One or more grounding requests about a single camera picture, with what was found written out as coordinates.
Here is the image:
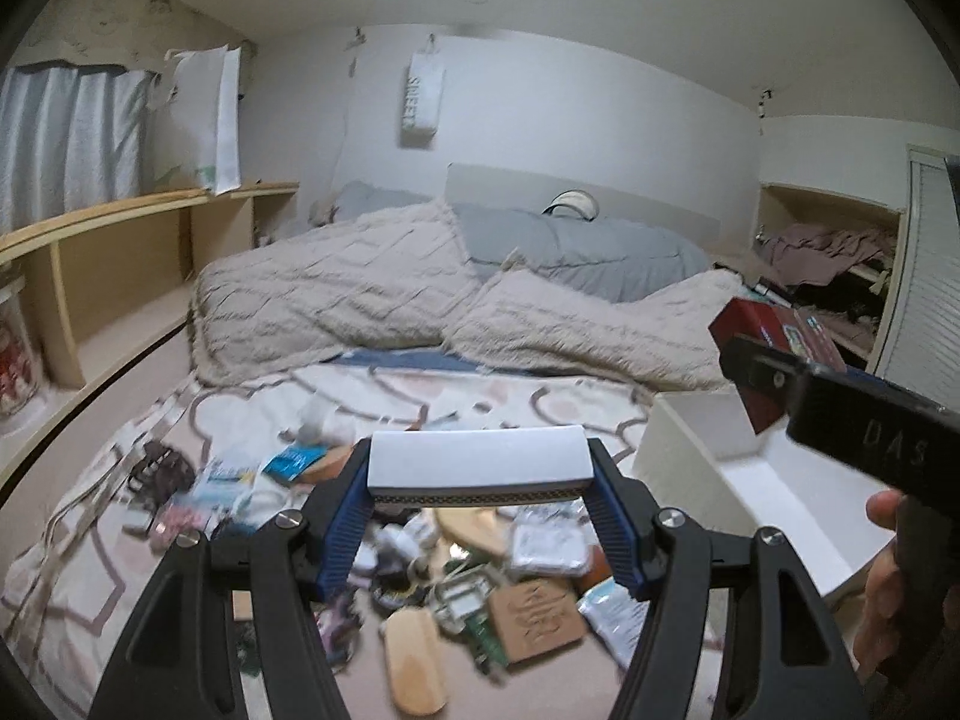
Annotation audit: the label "dark blue sheet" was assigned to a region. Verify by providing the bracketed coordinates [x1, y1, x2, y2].
[328, 349, 482, 374]

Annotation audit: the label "round white black-banded object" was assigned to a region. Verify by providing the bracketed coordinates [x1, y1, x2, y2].
[541, 191, 602, 221]

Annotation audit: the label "pile of mauve clothes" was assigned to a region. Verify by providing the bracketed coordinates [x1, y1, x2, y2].
[757, 223, 898, 280]

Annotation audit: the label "light grey headboard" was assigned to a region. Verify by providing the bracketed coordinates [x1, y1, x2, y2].
[446, 163, 722, 250]

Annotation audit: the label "oval wooden piece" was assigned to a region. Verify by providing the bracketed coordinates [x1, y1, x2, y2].
[382, 606, 449, 715]

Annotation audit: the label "red box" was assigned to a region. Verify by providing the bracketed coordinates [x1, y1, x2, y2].
[709, 298, 846, 434]

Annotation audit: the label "person's right hand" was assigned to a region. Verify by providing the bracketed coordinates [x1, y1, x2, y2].
[853, 490, 947, 691]

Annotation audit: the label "black strappy item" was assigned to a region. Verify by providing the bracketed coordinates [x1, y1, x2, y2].
[131, 441, 197, 497]

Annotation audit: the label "white slatted door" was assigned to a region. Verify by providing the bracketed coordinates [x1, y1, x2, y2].
[872, 145, 960, 410]

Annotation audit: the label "pink packet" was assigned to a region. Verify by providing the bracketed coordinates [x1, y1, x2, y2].
[148, 506, 212, 550]

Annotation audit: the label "white tote bag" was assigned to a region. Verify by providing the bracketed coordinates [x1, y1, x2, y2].
[154, 45, 245, 197]

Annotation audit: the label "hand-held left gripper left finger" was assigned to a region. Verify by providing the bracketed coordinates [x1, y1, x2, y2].
[88, 437, 374, 720]

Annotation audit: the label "wooden closet shelf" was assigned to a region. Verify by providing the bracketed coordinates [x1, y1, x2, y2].
[754, 181, 902, 377]

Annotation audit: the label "wooden wall shelf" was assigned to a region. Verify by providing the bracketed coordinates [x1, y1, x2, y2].
[0, 181, 301, 392]

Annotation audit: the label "white curtain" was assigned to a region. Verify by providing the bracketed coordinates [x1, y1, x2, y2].
[0, 62, 152, 235]

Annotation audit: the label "hanging white bag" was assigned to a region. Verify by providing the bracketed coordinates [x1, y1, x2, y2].
[401, 52, 446, 152]

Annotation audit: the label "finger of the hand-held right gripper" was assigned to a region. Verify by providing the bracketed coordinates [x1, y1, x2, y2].
[718, 334, 808, 400]

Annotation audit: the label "green circuit board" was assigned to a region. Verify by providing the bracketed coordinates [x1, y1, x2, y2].
[448, 562, 512, 677]

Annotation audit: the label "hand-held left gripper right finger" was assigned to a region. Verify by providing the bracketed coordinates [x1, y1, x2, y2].
[587, 437, 871, 720]

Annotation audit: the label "white and blue packet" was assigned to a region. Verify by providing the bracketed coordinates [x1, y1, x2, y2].
[581, 585, 647, 670]

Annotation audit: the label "square carved brown coaster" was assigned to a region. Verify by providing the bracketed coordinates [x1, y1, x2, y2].
[487, 576, 587, 665]

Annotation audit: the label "beige textured blanket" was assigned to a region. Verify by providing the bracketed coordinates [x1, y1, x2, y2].
[191, 199, 751, 392]

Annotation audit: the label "pointed wooden piece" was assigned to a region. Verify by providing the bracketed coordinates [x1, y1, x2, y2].
[435, 506, 520, 563]

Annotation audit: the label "white rectangular box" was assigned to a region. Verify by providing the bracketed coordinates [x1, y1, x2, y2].
[366, 425, 595, 505]

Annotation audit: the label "clear foil packet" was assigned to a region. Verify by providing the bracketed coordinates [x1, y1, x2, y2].
[510, 521, 591, 580]

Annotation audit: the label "grey pillow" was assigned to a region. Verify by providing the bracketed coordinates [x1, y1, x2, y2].
[450, 202, 713, 302]
[330, 180, 430, 224]

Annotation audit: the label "dark clothes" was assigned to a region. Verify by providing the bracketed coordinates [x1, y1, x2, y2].
[793, 270, 887, 317]

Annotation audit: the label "white cardboard container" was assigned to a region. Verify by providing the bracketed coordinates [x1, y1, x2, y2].
[632, 388, 895, 601]

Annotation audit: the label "red printed jar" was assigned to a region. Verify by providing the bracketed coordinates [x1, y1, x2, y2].
[0, 277, 43, 419]

